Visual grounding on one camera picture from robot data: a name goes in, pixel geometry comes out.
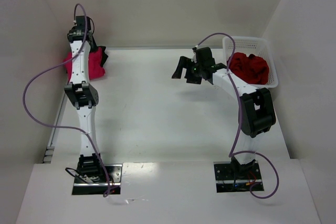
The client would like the pink t-shirt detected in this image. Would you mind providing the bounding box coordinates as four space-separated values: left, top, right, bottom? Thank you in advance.
63 47 106 81

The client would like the dark red t-shirt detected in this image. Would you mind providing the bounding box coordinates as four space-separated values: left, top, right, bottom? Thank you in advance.
229 52 269 85

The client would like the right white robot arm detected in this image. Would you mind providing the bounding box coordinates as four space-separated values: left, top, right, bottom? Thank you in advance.
172 47 276 177

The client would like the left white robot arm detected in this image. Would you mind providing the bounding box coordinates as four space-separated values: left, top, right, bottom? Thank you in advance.
64 16 104 183

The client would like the black folded t-shirt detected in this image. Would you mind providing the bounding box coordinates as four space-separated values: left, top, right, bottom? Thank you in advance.
99 46 108 67

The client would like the white plastic basket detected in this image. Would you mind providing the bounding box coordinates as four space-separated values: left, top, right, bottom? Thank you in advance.
223 36 278 88

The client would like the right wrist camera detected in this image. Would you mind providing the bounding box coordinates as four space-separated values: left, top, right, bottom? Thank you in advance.
192 45 200 63

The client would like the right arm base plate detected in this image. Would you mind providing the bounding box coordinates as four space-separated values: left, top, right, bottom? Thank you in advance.
214 162 264 193

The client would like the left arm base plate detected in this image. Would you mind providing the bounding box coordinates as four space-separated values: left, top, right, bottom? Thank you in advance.
71 164 122 196

